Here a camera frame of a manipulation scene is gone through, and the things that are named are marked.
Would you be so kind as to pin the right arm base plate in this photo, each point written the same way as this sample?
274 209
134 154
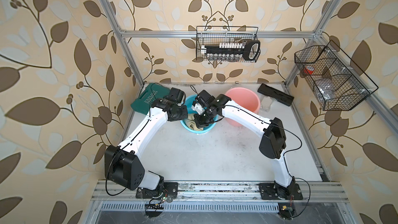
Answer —
274 191

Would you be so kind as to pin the green tool case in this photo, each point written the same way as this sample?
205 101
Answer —
152 92

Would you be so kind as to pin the black socket set holder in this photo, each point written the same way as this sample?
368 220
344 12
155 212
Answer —
247 51

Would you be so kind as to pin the pink plastic bucket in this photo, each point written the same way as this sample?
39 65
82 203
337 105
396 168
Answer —
246 98

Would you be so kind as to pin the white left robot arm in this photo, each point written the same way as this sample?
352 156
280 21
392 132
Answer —
122 162

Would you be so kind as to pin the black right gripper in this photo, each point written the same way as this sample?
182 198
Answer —
199 123

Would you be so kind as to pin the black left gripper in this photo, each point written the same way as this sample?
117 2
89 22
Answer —
184 114

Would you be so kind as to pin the beige cleaning cloth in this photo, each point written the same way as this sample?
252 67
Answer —
190 123

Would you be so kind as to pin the clear plastic bag in basket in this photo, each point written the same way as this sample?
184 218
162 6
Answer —
326 88

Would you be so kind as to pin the red tape roll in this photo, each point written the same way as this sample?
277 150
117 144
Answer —
308 70

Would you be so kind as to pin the blue plastic bucket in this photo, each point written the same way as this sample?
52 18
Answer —
188 103

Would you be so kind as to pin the black wire basket right wall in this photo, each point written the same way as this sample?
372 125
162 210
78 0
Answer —
352 84

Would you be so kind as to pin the black plastic tray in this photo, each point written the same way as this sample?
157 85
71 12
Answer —
276 94

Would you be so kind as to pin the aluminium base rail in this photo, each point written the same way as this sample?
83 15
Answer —
217 196

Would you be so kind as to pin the black wire basket back wall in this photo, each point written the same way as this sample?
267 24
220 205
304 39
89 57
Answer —
214 35

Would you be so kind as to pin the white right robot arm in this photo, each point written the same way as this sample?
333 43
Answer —
271 132

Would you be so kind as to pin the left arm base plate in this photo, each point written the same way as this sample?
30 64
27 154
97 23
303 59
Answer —
168 190

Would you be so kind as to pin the clear bag with white part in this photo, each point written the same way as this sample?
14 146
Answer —
266 103

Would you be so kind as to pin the black wire basket wall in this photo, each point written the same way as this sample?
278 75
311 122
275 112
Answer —
352 84
214 35

